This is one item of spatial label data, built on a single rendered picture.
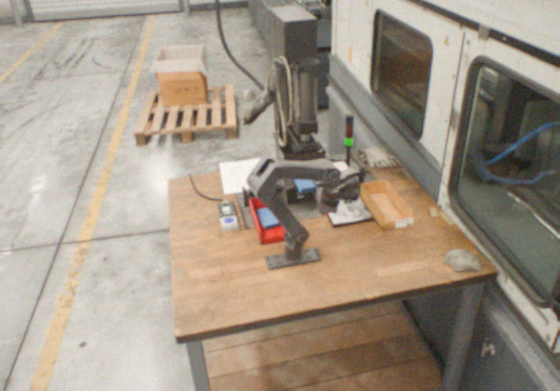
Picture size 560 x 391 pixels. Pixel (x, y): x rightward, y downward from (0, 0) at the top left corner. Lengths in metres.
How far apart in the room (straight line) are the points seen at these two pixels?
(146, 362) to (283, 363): 0.78
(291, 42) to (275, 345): 1.39
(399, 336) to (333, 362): 0.36
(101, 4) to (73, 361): 9.14
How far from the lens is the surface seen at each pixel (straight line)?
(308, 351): 2.34
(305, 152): 1.93
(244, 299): 1.61
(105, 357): 2.80
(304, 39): 1.86
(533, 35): 1.61
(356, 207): 1.98
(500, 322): 1.94
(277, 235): 1.85
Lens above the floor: 2.04
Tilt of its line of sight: 31 degrees down
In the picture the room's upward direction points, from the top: 2 degrees counter-clockwise
